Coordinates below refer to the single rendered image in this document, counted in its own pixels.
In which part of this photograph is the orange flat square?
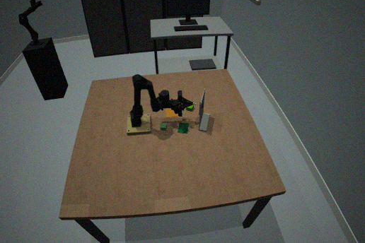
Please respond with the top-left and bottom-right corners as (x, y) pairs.
(166, 108), (179, 118)

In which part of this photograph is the dark green flat square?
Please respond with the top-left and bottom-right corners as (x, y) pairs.
(178, 122), (189, 134)

